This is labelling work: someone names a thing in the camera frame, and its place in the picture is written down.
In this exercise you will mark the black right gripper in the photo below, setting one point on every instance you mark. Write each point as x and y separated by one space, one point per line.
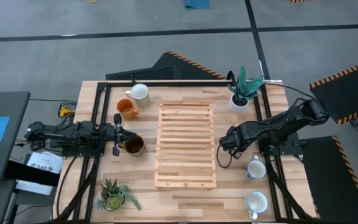
235 138

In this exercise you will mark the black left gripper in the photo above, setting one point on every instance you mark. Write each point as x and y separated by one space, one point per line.
117 137

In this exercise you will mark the brown mug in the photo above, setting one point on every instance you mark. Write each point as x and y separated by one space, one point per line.
134 145

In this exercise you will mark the orange mug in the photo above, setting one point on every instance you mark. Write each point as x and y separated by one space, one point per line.
125 108

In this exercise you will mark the white mug with dark pattern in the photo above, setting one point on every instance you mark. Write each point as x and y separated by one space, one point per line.
255 169

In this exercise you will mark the plain white mug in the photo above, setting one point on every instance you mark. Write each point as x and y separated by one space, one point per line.
256 202

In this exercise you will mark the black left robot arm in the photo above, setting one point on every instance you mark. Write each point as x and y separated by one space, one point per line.
61 132

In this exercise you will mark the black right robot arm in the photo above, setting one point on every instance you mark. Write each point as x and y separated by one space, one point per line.
278 124

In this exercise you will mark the cream mug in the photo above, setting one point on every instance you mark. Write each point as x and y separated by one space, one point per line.
139 92

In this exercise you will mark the snake plant in white pot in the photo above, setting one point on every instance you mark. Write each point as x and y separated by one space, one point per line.
242 90

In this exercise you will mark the wooden slatted rack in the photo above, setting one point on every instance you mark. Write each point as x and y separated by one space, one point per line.
185 146

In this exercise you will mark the succulent plant in pot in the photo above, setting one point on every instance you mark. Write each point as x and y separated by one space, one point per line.
113 196

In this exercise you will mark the yellow plug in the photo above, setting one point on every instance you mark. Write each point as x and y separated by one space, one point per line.
64 111

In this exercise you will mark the black ramp with hazard stripes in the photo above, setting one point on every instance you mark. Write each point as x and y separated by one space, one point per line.
172 67
328 180
350 90

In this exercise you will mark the white printed paper sheet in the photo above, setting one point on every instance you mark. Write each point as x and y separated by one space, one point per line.
45 161

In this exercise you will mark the grey desk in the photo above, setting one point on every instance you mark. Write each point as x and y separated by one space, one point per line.
14 124

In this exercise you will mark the black aluminium table frame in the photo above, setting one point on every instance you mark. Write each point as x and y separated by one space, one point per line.
182 84

